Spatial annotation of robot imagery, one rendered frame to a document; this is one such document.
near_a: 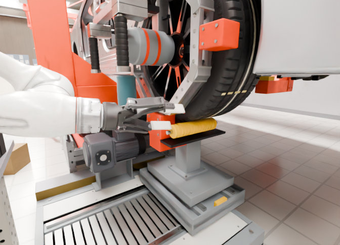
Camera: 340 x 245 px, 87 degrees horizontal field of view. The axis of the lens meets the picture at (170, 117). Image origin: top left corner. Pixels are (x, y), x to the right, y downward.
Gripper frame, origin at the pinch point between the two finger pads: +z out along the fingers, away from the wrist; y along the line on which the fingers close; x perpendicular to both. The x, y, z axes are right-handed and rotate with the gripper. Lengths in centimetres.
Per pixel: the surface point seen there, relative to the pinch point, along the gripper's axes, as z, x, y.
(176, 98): 7.6, 11.1, -4.0
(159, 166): 17, 1, -54
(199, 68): 8.1, 11.1, 11.8
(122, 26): -15.4, 20.5, 13.8
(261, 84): 175, 88, -56
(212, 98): 17.3, 6.1, 3.7
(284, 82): 215, 92, -50
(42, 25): -41, 67, -23
